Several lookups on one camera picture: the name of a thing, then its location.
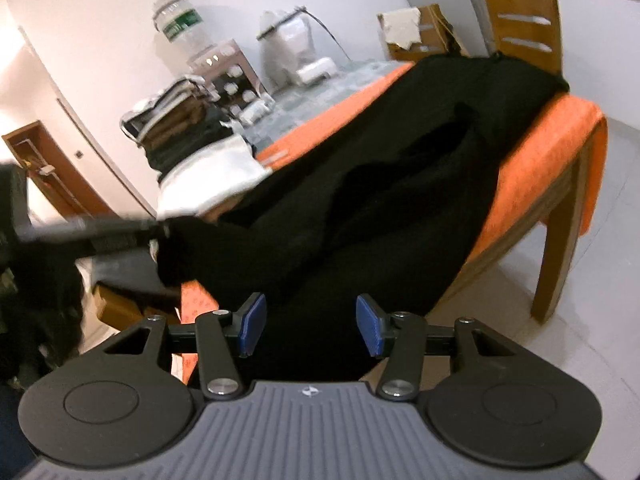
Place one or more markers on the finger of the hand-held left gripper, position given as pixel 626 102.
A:
pixel 100 232

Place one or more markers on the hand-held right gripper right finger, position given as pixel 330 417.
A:
pixel 369 325

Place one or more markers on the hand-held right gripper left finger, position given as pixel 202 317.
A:
pixel 252 324

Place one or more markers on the black pants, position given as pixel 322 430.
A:
pixel 375 185

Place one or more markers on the stack of folded clothes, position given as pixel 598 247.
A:
pixel 175 120

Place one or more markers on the wooden door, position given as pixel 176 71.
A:
pixel 55 175

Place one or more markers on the small brown cardboard box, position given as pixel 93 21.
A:
pixel 117 312

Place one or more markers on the white folded garment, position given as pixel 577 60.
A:
pixel 210 180

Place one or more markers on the wooden table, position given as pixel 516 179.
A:
pixel 555 260

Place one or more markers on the large water bottle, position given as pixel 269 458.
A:
pixel 182 25

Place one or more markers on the grey patterned table cover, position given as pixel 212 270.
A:
pixel 320 95

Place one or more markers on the orange patterned mat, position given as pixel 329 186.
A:
pixel 540 160

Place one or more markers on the white power adapter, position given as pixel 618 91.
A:
pixel 315 71

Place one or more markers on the white plastic bag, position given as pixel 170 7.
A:
pixel 285 45

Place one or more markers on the white crumpled paper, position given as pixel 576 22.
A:
pixel 400 27

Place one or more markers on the wooden chair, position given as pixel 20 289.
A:
pixel 525 30

